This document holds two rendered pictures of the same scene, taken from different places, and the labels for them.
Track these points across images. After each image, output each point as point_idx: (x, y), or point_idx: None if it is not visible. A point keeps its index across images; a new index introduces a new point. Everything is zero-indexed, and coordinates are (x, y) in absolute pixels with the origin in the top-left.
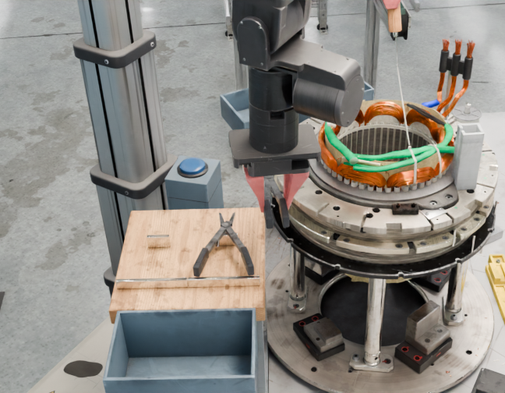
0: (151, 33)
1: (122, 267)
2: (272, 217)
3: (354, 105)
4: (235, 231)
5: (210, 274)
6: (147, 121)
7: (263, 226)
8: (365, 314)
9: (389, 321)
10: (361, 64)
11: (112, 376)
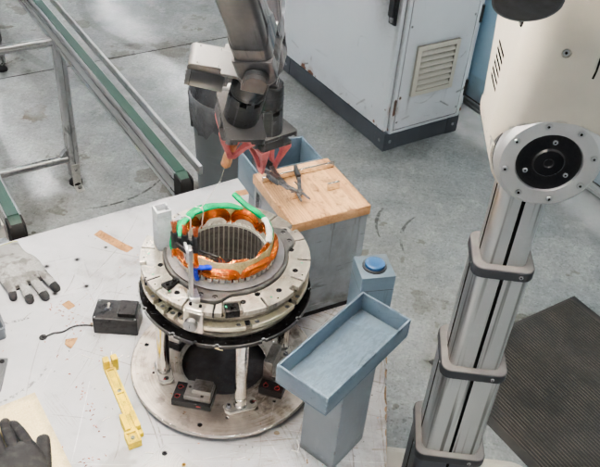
0: (478, 263)
1: (341, 175)
2: None
3: None
4: (297, 206)
5: (292, 182)
6: (457, 306)
7: (283, 213)
8: (230, 364)
9: (210, 363)
10: None
11: (305, 149)
